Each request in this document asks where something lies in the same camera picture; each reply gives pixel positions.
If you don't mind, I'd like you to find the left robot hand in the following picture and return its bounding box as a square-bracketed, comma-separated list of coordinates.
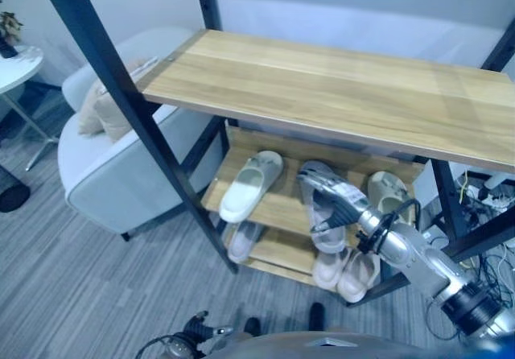
[183, 310, 235, 343]

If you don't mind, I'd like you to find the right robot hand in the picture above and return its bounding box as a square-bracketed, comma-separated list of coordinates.
[296, 171, 370, 233]

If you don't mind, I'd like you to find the grey slipper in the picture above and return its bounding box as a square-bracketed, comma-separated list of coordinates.
[299, 160, 348, 254]

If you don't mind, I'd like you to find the olive beige slipper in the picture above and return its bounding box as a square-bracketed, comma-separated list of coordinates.
[367, 170, 416, 226]

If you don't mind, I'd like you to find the left dark robot foot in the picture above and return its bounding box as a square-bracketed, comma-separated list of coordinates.
[243, 316, 262, 336]

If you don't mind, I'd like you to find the dark robot foot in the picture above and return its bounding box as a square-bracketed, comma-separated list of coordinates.
[309, 302, 327, 331]
[243, 316, 262, 336]

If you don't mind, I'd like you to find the wooden shelf board with backrest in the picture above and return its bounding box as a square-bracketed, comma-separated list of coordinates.
[200, 124, 426, 251]

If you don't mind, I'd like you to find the cream slipper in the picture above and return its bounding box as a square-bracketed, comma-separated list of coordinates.
[312, 249, 352, 292]
[336, 249, 380, 304]

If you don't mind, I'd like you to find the low wooden shelf board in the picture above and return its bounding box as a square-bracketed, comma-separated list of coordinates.
[220, 224, 323, 288]

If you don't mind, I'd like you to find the pale pink slipper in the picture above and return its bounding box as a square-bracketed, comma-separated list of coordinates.
[226, 221, 266, 263]

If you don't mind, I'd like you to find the white slipper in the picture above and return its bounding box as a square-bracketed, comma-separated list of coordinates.
[218, 151, 285, 223]

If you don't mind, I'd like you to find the right dark robot foot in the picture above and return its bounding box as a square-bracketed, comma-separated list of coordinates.
[309, 302, 327, 331]

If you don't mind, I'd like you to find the large wooden shelf board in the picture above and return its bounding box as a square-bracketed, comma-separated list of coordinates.
[142, 28, 515, 174]

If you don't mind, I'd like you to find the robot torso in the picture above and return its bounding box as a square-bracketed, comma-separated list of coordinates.
[196, 325, 488, 359]

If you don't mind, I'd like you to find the white power strip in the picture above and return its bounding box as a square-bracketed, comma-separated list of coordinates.
[480, 192, 511, 212]

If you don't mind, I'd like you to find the light grey armchair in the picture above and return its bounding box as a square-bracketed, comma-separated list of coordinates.
[56, 26, 227, 242]

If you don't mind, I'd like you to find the black round floor base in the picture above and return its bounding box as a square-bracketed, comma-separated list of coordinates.
[0, 183, 31, 214]

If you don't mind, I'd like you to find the beige cushion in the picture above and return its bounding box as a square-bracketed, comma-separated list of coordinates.
[76, 78, 134, 142]

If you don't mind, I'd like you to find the round white side table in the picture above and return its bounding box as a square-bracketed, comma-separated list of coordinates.
[0, 44, 60, 172]

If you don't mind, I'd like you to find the potted dried plant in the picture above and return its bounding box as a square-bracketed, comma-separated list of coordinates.
[0, 10, 25, 59]

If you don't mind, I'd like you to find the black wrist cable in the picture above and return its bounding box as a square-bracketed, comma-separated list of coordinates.
[355, 198, 422, 255]

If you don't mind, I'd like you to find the yellow cable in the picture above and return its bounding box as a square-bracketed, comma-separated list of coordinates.
[459, 170, 471, 205]

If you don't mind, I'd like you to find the black floor cable tangle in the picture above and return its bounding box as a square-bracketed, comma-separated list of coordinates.
[426, 173, 515, 342]

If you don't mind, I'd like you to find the black metal shoe rack frame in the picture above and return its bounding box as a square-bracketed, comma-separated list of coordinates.
[34, 0, 515, 307]

